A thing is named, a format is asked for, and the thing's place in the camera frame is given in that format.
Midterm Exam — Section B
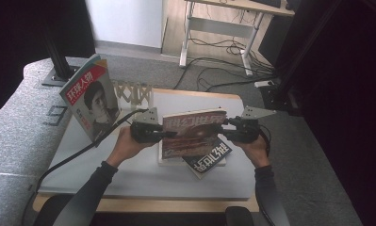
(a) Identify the black curtain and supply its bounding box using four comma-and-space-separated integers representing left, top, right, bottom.
0, 0, 97, 124
257, 0, 376, 226

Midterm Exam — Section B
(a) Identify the black metal stand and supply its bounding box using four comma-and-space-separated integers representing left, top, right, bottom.
259, 0, 344, 118
41, 24, 83, 88

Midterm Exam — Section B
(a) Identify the black floor cable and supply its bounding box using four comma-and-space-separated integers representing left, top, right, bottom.
196, 67, 279, 93
172, 56, 276, 91

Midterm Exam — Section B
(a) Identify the black hanging cable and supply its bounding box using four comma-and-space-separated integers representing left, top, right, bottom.
188, 37, 252, 57

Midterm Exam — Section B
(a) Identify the dark blue cover magazine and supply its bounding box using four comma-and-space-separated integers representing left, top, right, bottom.
181, 136, 234, 180

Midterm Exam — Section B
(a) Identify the light grey table mat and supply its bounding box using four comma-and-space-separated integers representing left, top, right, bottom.
38, 90, 262, 201

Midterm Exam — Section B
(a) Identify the person's right hand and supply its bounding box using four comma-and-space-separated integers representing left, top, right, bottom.
232, 133, 272, 170

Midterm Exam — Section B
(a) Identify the beige expandable book rack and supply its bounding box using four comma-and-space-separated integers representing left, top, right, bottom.
111, 79, 155, 126

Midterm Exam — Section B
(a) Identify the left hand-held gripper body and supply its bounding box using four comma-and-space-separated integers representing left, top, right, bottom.
129, 106, 165, 145

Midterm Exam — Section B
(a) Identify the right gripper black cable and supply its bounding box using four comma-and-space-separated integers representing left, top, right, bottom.
259, 123, 273, 157

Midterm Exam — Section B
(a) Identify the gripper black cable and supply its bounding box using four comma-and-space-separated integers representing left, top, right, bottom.
259, 123, 273, 157
20, 107, 150, 226

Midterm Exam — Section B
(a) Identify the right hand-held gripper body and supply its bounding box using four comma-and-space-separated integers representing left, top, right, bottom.
231, 105, 278, 144

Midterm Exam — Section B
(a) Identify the red-brown cover magazine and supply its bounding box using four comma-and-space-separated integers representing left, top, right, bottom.
161, 107, 228, 160

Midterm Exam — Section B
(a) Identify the wooden desk with white legs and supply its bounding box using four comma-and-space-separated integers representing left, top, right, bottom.
179, 0, 296, 77

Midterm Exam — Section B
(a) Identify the person's left hand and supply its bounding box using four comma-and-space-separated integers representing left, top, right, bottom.
105, 125, 159, 170

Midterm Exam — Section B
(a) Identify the black keyboard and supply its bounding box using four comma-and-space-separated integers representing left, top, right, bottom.
251, 0, 283, 8

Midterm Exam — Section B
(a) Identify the white power strip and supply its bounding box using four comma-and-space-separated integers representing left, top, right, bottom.
253, 79, 276, 89

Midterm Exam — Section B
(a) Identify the light wooden table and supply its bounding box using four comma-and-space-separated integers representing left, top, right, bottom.
32, 88, 260, 214

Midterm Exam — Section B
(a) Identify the portrait cover magazine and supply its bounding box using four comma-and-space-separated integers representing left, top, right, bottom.
58, 54, 123, 149

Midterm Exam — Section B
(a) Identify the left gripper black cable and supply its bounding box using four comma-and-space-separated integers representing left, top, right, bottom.
20, 107, 150, 226

